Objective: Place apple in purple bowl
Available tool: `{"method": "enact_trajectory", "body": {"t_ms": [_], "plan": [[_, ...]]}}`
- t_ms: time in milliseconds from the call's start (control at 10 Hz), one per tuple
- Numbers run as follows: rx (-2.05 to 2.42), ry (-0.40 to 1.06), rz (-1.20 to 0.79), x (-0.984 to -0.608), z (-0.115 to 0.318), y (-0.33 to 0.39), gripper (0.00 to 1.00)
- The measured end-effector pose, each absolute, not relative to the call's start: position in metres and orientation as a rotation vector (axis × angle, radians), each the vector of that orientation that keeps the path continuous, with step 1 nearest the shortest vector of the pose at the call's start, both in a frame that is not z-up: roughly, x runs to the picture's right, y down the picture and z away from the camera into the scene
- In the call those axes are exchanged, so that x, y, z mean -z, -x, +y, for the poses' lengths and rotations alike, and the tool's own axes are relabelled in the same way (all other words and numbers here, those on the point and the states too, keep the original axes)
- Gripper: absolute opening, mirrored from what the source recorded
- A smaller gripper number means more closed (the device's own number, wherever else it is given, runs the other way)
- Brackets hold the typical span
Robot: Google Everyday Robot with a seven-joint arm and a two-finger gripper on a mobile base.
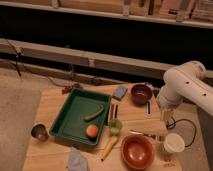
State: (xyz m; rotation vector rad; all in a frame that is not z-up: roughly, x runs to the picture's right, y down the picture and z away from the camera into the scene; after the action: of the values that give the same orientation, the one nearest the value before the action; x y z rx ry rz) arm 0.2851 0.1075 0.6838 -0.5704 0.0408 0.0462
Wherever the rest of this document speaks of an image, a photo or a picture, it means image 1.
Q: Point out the orange red apple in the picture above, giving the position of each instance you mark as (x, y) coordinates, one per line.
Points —
(92, 131)

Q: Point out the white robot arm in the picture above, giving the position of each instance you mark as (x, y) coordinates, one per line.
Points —
(184, 81)

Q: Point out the red orange bowl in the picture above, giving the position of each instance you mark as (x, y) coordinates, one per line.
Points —
(137, 152)

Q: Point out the blue sponge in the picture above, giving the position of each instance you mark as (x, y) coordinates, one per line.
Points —
(119, 92)

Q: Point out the black marker pen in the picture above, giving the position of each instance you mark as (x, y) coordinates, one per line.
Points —
(116, 111)

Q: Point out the green cucumber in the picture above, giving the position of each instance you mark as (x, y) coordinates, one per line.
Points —
(95, 114)

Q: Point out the small green cup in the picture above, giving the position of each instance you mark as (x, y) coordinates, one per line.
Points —
(115, 126)

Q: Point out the dark red grapes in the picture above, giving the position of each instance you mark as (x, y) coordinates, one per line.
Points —
(68, 89)

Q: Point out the black white marker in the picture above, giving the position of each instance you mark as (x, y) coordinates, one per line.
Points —
(148, 109)

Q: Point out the green plastic tray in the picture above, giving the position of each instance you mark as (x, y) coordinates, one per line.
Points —
(70, 125)

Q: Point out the small metal cup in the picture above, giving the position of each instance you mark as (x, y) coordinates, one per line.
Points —
(39, 132)

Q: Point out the grey blue cloth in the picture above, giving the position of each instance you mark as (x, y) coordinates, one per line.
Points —
(76, 161)

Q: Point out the white cup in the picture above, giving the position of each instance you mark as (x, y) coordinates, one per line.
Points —
(174, 143)

